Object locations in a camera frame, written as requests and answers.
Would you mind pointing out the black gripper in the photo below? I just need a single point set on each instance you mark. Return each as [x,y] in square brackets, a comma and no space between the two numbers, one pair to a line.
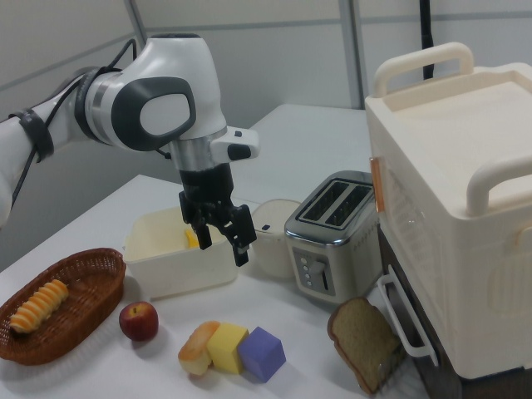
[206,183]

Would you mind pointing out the purple cube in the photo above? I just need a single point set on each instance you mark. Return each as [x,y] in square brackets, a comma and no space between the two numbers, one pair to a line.
[262,353]

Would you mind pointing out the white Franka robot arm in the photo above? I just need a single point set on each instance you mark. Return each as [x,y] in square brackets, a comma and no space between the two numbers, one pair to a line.
[174,79]

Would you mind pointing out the yellow cube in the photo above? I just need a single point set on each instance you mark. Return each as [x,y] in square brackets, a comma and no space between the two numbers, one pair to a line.
[226,347]

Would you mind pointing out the small yellow food piece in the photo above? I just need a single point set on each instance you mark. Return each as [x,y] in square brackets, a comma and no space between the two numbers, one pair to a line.
[191,240]

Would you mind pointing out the white round lidded container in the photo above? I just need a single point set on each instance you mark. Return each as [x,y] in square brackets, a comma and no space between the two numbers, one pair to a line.
[272,253]

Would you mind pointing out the cream square plastic tub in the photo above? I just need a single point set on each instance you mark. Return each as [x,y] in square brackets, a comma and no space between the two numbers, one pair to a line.
[166,253]

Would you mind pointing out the silver two-slot toaster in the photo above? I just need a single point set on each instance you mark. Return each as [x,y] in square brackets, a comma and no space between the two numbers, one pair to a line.
[328,249]

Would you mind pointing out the golden bread roll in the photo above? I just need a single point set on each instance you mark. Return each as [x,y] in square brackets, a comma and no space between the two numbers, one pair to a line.
[197,345]

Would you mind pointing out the red apple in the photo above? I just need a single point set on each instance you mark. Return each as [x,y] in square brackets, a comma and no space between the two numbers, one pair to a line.
[138,321]

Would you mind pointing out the brown wicker basket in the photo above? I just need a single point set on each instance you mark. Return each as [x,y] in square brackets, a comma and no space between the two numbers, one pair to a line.
[83,307]

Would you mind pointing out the brown bread slice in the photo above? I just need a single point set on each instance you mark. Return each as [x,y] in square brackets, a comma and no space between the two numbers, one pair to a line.
[361,343]

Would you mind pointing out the striped croissant pastry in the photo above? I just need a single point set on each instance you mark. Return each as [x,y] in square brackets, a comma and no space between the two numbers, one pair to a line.
[39,305]

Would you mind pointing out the cream toy kitchen cabinet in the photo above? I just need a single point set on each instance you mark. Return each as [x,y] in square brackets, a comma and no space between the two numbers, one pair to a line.
[457,232]

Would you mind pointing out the black pole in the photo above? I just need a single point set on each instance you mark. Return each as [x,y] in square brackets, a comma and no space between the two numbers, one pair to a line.
[426,37]

